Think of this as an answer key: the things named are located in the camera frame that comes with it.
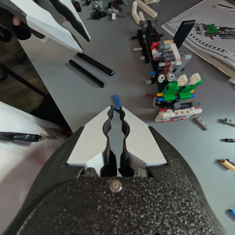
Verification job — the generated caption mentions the tan lego piece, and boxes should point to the tan lego piece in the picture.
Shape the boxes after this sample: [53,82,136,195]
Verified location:
[220,159,235,171]

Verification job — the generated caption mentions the brown lego axle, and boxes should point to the brown lego axle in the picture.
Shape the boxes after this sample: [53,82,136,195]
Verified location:
[110,1,123,11]

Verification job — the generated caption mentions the grey lego axle connector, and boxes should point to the grey lego axle connector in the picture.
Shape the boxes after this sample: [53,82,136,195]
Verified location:
[108,8,126,18]

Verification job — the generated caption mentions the clear badge holder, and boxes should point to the clear badge holder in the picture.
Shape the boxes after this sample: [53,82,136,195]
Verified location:
[51,128,73,145]

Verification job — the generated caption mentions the black and grey lego subassembly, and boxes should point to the black and grey lego subassembly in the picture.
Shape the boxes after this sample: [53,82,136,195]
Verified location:
[71,0,82,12]

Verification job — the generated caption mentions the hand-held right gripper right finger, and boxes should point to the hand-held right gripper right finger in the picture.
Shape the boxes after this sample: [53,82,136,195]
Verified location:
[120,106,167,171]

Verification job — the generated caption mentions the partly built lego model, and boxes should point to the partly built lego model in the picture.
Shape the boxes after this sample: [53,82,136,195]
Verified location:
[131,19,203,123]

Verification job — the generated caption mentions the black solid long lego beam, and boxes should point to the black solid long lego beam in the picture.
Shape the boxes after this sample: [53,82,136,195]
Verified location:
[77,52,114,76]

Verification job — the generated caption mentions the white straight long lego beam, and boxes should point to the white straight long lego beam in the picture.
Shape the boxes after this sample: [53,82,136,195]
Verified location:
[136,0,158,18]

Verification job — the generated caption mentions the person's dark trousers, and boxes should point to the person's dark trousers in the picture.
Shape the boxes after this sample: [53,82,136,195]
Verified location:
[30,93,74,132]

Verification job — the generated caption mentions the black badge reel lanyard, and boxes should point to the black badge reel lanyard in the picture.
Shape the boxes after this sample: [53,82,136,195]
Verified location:
[0,131,56,143]

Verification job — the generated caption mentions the black lego frame piece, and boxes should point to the black lego frame piece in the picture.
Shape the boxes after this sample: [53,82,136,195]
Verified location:
[90,9,107,20]

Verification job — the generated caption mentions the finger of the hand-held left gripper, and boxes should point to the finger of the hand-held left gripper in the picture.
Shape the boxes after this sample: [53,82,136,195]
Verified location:
[9,0,83,53]
[38,0,91,42]

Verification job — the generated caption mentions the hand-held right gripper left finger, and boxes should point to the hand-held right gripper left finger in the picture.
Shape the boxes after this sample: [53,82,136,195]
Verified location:
[67,105,114,177]

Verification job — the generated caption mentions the black holed long lego beam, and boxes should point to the black holed long lego beam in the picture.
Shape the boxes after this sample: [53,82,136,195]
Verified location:
[69,59,105,88]

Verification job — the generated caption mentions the lego instruction booklet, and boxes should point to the lego instruction booklet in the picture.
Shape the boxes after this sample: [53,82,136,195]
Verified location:
[161,0,235,85]

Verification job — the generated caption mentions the tan lego pin connector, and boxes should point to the tan lego pin connector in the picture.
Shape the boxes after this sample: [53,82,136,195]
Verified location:
[195,117,210,131]

